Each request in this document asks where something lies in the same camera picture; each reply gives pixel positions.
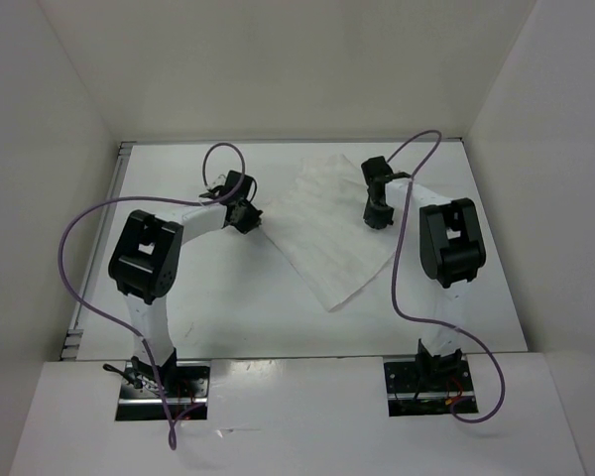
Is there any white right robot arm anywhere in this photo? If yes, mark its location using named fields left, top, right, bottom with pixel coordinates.
left=361, top=156, right=486, bottom=390

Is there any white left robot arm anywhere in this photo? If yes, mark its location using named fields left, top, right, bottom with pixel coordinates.
left=108, top=171, right=262, bottom=397

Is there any white pleated skirt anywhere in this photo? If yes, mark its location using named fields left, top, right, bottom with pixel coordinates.
left=262, top=154, right=397, bottom=311

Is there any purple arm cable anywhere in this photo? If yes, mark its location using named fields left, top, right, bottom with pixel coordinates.
left=386, top=130, right=506, bottom=423
left=59, top=143, right=247, bottom=451

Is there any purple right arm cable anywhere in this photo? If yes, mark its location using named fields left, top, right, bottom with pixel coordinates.
left=386, top=130, right=506, bottom=423

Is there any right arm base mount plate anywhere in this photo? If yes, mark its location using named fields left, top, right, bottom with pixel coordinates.
left=383, top=357, right=478, bottom=417

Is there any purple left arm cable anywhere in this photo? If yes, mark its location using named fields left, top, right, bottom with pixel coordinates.
left=59, top=143, right=247, bottom=451

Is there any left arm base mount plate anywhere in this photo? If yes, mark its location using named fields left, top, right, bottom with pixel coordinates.
left=116, top=360, right=212, bottom=421

